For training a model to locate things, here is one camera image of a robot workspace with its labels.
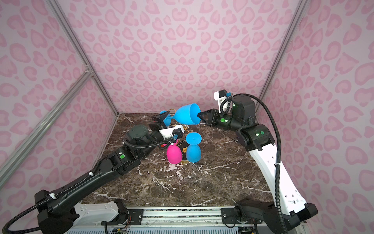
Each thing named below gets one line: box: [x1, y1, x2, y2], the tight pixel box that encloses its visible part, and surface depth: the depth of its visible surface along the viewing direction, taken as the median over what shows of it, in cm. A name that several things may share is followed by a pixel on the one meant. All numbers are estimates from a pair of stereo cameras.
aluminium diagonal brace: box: [0, 66, 94, 189], surface depth 70 cm
